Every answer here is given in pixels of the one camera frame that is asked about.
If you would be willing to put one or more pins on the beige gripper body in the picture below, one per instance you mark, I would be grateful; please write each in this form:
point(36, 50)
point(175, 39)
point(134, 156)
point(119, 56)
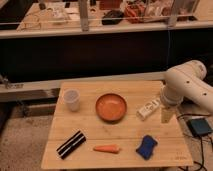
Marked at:
point(167, 114)

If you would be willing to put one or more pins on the orange ceramic bowl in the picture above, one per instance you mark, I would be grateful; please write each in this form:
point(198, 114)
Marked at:
point(111, 107)

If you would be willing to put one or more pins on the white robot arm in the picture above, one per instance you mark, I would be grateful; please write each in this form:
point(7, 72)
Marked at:
point(185, 81)

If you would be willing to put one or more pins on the white rectangular box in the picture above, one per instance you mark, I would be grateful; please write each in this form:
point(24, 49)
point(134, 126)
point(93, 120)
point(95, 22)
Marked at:
point(148, 109)

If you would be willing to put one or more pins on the blue sponge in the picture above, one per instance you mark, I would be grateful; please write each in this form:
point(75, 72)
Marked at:
point(147, 146)

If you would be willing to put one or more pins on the dark power box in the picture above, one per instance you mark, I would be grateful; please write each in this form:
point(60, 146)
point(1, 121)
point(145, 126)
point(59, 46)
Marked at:
point(199, 127)

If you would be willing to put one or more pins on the orange carrot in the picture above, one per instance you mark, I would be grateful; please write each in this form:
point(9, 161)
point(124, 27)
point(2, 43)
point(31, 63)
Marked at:
point(113, 148)

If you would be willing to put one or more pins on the wooden table board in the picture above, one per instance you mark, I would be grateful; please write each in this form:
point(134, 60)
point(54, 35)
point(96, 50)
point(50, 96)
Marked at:
point(127, 134)

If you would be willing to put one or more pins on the black striped case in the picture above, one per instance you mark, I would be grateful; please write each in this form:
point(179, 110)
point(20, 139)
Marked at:
point(71, 144)

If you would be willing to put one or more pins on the translucent plastic cup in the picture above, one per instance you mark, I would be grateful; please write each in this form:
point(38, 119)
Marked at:
point(72, 99)

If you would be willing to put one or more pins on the orange object on shelf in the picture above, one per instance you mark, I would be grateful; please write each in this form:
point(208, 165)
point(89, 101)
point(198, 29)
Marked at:
point(134, 13)

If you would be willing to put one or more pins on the black bag on shelf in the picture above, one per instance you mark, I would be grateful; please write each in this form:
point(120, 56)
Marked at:
point(112, 17)

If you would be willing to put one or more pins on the metal rail beam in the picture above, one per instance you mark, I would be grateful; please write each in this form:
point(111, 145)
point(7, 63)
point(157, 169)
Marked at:
point(50, 88)

